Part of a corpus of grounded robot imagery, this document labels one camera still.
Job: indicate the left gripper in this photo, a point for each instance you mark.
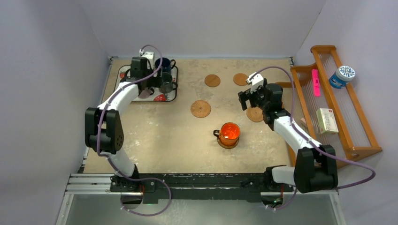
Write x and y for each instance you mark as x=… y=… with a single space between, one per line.
x=155 y=82

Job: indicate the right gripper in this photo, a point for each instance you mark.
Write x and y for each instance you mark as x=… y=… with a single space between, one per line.
x=244 y=96

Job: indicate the light wooden coaster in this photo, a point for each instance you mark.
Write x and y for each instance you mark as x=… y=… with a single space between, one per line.
x=212 y=80
x=240 y=79

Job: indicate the purple mug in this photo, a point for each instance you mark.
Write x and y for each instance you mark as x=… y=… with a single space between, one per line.
x=146 y=93

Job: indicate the orange mug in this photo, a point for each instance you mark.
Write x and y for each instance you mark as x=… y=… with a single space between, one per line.
x=228 y=134

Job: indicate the dark brown wooden coaster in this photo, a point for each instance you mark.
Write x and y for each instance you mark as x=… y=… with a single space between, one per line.
x=228 y=146

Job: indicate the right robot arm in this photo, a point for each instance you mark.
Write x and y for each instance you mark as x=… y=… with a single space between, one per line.
x=315 y=168

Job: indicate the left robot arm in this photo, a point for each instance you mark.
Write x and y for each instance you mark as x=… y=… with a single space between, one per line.
x=103 y=126

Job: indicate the strawberry print tray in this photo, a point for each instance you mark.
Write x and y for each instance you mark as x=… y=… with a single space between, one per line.
x=157 y=95

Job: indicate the navy blue mug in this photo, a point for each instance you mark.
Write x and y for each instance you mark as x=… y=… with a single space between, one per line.
x=165 y=64

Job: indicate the dark green mug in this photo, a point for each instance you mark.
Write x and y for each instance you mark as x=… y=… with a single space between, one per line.
x=167 y=83

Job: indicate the small pink eraser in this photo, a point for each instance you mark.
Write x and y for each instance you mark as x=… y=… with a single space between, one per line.
x=303 y=122

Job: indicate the pink marker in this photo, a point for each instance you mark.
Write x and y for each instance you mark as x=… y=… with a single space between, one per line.
x=316 y=83

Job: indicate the wooden tiered rack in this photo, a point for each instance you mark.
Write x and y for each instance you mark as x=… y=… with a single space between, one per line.
x=355 y=139

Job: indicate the white card box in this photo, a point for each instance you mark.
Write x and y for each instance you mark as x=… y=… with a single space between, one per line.
x=326 y=121

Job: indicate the blue jar white lid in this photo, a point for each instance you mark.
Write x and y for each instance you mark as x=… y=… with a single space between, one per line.
x=342 y=76

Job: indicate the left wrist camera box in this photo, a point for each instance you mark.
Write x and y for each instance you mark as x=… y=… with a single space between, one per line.
x=147 y=54

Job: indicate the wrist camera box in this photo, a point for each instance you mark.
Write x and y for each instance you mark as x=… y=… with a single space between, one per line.
x=147 y=54
x=255 y=80

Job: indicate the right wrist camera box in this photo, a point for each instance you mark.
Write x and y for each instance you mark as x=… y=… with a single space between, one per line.
x=255 y=80

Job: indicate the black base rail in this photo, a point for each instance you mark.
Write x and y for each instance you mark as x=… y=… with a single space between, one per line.
x=155 y=187

